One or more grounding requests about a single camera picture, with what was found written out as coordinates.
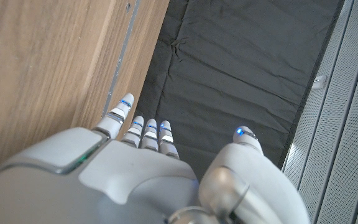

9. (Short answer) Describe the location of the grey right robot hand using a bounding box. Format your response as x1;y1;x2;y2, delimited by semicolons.
0;93;311;224

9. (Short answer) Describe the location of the black backdrop curtain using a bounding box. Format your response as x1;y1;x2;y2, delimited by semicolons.
133;0;347;183

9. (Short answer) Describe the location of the small white wall clip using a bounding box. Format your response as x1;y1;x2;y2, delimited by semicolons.
311;74;329;91

